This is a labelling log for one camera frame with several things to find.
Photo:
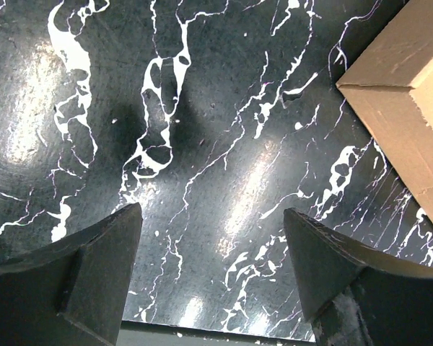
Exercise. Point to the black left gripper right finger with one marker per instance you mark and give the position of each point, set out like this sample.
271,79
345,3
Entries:
352,294

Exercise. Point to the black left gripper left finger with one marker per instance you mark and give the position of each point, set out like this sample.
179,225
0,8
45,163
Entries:
73,291

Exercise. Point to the brown cardboard box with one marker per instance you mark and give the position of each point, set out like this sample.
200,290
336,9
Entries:
390,88

